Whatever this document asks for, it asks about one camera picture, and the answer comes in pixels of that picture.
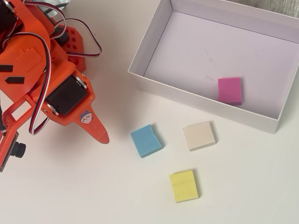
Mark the orange gripper black servo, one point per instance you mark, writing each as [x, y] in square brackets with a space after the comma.
[66, 96]

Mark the pink foam cuboid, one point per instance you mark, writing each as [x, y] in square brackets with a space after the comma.
[229, 89]

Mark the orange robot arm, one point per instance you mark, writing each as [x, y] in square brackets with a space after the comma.
[28, 51]

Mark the blue foam cuboid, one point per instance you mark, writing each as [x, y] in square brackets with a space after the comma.
[146, 141]

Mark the cream foam cuboid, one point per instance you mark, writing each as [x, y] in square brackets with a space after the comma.
[198, 135]

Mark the yellow foam cuboid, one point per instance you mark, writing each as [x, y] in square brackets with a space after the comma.
[184, 186]

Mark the white cardboard box bin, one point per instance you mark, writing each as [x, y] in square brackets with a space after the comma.
[210, 35]

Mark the beige woven curtain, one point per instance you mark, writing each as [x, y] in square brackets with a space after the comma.
[280, 5]

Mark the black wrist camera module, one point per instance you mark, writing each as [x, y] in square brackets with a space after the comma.
[18, 149]

